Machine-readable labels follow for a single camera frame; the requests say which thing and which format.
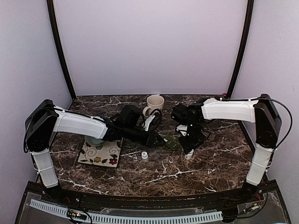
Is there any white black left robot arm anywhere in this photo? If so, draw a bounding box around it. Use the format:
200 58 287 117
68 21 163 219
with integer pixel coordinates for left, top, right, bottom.
23 99 165 203

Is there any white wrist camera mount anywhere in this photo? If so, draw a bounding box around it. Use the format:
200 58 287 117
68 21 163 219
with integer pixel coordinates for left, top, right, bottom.
143 115 157 131
175 124 187 136

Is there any black frame post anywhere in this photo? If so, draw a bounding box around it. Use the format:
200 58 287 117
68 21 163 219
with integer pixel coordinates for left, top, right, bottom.
46 0 77 100
227 0 255 98

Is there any green weekly pill organizer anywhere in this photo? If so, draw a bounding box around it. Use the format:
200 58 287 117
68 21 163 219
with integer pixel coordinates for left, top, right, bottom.
164 132 179 151

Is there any black frame post right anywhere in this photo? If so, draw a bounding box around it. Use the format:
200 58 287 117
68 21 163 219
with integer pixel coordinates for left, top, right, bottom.
227 0 255 98

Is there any white slotted cable duct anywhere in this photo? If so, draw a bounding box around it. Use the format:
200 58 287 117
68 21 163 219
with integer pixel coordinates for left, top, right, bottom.
29 199 223 224

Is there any black frame post left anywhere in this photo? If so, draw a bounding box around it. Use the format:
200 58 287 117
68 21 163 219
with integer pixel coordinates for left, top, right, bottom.
46 0 77 100

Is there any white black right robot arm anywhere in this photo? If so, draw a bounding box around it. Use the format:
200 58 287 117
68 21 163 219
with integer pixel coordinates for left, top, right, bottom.
171 94 293 203

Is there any square floral plate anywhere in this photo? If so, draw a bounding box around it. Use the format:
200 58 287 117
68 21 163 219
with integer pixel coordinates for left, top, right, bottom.
77 140 122 168

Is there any black front table rail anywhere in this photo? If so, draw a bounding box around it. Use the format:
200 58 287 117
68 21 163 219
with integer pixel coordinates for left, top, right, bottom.
23 181 278 214

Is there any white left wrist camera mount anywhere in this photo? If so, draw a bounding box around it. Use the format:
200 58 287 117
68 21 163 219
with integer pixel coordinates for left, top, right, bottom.
143 115 157 131

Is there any white pill bottle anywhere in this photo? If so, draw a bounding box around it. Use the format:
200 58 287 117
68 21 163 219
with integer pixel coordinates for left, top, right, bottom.
141 151 149 161
185 150 194 160

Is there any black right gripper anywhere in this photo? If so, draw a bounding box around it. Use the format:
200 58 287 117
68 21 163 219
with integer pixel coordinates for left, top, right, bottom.
179 121 206 154

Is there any plain celadon green bowl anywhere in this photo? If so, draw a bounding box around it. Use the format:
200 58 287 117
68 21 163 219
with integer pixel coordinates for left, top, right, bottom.
85 136 104 147

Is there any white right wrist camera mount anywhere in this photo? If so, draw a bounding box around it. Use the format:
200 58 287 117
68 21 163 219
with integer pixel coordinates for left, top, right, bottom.
175 124 187 136

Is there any white mug with coral pattern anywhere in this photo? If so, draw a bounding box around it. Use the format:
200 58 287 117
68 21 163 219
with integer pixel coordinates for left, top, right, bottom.
142 95 164 117

